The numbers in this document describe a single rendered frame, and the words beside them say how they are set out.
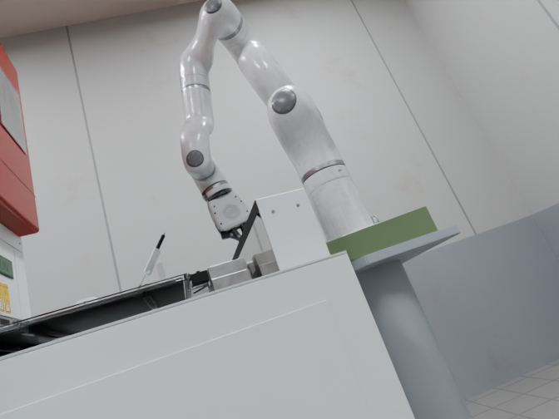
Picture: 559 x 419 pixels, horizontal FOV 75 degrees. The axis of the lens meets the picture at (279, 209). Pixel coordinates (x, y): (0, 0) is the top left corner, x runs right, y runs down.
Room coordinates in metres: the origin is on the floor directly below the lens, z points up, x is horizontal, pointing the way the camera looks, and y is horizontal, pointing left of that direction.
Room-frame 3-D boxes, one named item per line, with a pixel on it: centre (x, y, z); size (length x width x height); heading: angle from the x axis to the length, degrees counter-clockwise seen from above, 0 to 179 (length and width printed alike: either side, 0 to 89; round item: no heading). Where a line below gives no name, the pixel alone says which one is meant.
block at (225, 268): (0.76, 0.15, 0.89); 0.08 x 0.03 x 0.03; 109
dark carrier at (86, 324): (0.81, 0.44, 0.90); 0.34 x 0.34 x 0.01; 19
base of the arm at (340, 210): (0.88, -0.14, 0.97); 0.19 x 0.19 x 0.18
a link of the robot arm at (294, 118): (0.85, -0.12, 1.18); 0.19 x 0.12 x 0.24; 164
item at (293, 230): (0.87, 0.08, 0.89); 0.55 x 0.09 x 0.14; 19
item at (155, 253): (1.08, 0.42, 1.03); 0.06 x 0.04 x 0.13; 109
